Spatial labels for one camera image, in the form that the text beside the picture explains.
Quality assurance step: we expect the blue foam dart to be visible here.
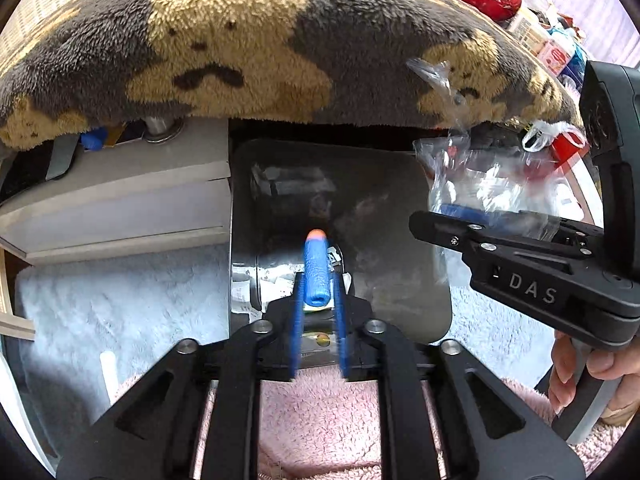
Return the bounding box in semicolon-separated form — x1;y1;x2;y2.
304;229;331;308

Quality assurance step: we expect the clear plastic bag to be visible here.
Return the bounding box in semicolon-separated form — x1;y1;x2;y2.
407;58;588;242

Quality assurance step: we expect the dark metal trash bin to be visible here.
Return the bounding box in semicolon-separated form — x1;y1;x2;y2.
230;141;452;344

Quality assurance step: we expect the person's right hand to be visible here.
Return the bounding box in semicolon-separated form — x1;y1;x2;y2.
548;330;640;426

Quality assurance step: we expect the pink fluffy rug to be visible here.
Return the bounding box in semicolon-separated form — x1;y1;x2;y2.
192;364;626;480

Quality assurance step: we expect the brown bear pattern blanket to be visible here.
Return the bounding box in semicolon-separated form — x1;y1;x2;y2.
1;0;582;151

